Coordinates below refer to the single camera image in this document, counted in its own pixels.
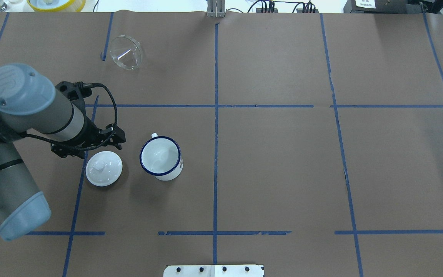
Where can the black device with label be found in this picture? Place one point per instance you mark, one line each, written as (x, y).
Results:
(381, 7)

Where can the brown paper table cover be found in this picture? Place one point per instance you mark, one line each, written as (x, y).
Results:
(311, 144)

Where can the white ceramic lid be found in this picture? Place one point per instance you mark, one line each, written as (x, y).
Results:
(103, 168)

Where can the aluminium profile post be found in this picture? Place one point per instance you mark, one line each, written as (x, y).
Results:
(216, 8)

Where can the clear plastic funnel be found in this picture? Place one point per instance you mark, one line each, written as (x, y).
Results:
(126, 52)

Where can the yellow rimmed bowl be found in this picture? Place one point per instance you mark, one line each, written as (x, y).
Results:
(56, 5)

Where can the white mounting plate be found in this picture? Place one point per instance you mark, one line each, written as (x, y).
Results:
(230, 270)

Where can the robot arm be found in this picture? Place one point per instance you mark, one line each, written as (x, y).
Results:
(31, 106)

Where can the white enamel cup blue rim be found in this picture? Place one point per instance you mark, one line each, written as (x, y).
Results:
(161, 157)

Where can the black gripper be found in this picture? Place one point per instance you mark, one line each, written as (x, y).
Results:
(92, 132)

